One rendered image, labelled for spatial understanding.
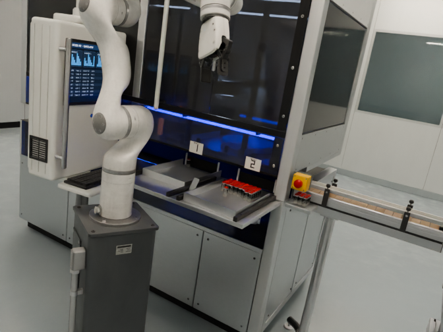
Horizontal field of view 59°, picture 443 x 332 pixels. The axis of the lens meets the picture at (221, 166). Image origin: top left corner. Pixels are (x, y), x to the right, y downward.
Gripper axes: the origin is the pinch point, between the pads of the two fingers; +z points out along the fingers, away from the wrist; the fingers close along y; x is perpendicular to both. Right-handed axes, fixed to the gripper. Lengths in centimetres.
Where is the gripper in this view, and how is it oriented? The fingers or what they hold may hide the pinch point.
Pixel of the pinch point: (213, 75)
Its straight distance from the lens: 111.6
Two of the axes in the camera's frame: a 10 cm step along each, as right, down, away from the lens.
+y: 5.3, -0.3, -8.5
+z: -0.2, 10.0, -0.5
